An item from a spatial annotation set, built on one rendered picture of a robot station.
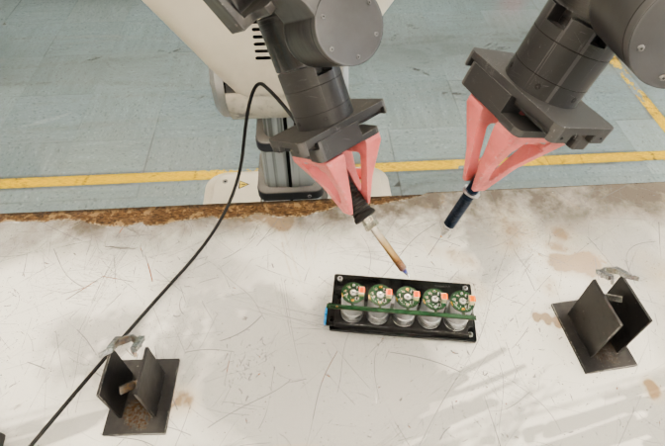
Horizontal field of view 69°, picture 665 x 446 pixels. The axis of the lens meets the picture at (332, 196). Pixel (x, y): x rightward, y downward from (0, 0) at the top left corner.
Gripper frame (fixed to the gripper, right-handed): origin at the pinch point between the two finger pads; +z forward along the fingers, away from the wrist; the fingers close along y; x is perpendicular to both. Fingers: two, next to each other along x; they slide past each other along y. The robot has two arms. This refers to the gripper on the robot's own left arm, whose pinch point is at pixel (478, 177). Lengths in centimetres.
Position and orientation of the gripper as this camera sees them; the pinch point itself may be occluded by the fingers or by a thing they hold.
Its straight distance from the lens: 43.4
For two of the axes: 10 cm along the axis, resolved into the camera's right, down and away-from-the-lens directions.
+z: -3.2, 7.2, 6.2
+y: 4.0, 6.9, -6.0
